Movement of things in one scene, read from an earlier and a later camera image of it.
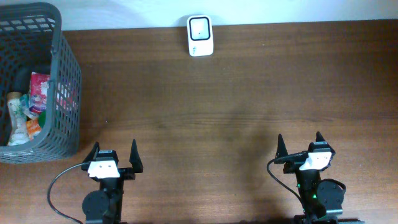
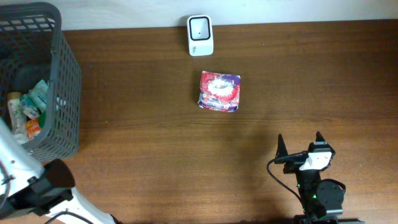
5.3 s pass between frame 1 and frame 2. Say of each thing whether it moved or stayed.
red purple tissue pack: moved
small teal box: moved
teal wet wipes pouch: moved
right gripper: stayed
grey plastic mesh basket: stayed
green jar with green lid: stayed
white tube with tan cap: stayed
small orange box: stayed
